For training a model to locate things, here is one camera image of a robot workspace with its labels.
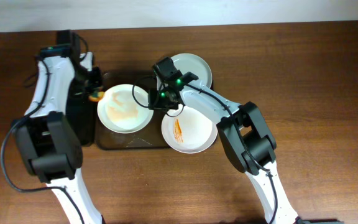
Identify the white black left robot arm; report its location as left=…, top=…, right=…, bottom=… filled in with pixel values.
left=10, top=52, right=104, bottom=223

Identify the white plate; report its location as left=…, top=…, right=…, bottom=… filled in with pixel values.
left=97, top=84, right=154, bottom=134
left=161, top=106, right=218, bottom=154

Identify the black sponge tray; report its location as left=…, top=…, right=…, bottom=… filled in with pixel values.
left=65, top=95, right=96, bottom=146

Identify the yellow green sponge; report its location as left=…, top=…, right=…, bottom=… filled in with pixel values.
left=88, top=91, right=105, bottom=102

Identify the brown serving tray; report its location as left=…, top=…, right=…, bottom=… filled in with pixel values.
left=94, top=70, right=169, bottom=151

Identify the grey-green plate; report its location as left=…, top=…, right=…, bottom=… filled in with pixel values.
left=171, top=53, right=213, bottom=88

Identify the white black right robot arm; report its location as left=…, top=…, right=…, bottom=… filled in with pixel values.
left=149, top=78, right=302, bottom=224

